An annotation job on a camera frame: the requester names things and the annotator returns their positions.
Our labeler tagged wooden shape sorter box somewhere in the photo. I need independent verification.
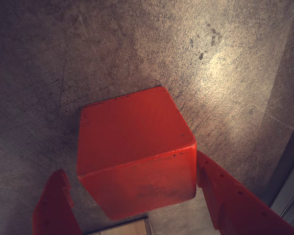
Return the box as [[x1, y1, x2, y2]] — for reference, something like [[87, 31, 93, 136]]
[[84, 215, 154, 235]]

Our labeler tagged red wooden cube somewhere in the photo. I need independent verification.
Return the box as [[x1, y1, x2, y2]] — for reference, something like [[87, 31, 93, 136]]
[[76, 85, 198, 221]]

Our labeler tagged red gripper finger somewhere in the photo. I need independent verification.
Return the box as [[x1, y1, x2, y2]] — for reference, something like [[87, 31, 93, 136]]
[[31, 168, 83, 235], [197, 149, 294, 235]]

